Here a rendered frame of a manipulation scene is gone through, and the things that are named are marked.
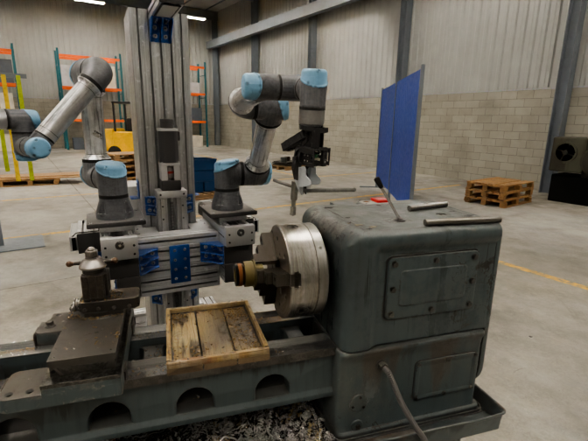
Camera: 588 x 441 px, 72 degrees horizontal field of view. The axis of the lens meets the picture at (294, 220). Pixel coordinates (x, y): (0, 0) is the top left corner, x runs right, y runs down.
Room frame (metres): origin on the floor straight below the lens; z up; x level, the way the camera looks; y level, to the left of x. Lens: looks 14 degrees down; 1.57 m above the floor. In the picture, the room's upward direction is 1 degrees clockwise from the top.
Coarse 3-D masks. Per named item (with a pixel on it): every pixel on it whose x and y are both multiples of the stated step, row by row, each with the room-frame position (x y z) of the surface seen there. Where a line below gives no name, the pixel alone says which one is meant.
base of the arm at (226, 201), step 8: (216, 192) 1.87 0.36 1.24; (224, 192) 1.85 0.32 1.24; (232, 192) 1.86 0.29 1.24; (216, 200) 1.85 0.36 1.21; (224, 200) 1.84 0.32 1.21; (232, 200) 1.85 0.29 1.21; (240, 200) 1.90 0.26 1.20; (216, 208) 1.84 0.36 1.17; (224, 208) 1.83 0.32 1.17; (232, 208) 1.84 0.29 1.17; (240, 208) 1.87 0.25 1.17
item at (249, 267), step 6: (234, 264) 1.25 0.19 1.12; (240, 264) 1.24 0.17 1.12; (246, 264) 1.24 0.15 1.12; (252, 264) 1.25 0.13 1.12; (258, 264) 1.27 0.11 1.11; (234, 270) 1.27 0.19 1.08; (240, 270) 1.22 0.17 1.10; (246, 270) 1.22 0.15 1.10; (252, 270) 1.23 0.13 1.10; (234, 276) 1.27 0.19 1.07; (240, 276) 1.21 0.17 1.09; (246, 276) 1.22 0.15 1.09; (252, 276) 1.22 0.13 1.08; (234, 282) 1.25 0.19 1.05; (240, 282) 1.22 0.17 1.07; (246, 282) 1.22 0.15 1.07; (252, 282) 1.22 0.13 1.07
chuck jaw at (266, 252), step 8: (272, 232) 1.37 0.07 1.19; (264, 240) 1.33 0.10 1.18; (272, 240) 1.34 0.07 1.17; (256, 248) 1.33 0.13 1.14; (264, 248) 1.31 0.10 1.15; (272, 248) 1.32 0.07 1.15; (256, 256) 1.29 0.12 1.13; (264, 256) 1.29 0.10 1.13; (272, 256) 1.30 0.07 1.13; (264, 264) 1.31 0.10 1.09
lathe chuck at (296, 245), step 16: (288, 224) 1.31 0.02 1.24; (288, 240) 1.21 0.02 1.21; (304, 240) 1.22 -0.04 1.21; (288, 256) 1.17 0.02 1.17; (304, 256) 1.18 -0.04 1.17; (288, 272) 1.17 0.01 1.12; (304, 272) 1.16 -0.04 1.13; (288, 288) 1.17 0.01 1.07; (304, 288) 1.15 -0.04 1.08; (288, 304) 1.17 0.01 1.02; (304, 304) 1.17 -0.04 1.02
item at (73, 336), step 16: (80, 320) 1.13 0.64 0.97; (96, 320) 1.13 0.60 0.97; (112, 320) 1.13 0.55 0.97; (64, 336) 1.03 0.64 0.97; (80, 336) 1.03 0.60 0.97; (96, 336) 1.04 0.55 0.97; (112, 336) 1.04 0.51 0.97; (64, 352) 0.95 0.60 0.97; (80, 352) 0.96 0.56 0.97; (96, 352) 0.96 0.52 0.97; (112, 352) 0.96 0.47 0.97; (64, 368) 0.92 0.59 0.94; (80, 368) 0.93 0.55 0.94; (96, 368) 0.94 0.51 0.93
